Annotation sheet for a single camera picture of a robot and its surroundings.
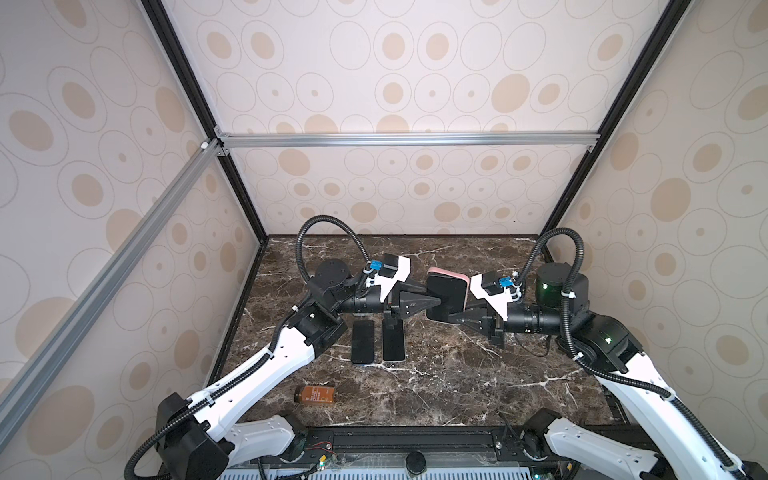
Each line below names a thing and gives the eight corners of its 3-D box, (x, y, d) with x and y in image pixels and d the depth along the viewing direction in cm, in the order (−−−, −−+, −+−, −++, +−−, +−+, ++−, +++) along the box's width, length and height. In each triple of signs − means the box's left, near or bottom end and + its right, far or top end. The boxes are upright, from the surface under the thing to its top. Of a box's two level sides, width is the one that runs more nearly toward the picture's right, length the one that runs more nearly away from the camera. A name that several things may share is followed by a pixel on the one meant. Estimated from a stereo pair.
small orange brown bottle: (297, 405, 82) (293, 401, 78) (299, 390, 84) (296, 385, 81) (333, 405, 82) (331, 401, 78) (335, 390, 84) (333, 385, 81)
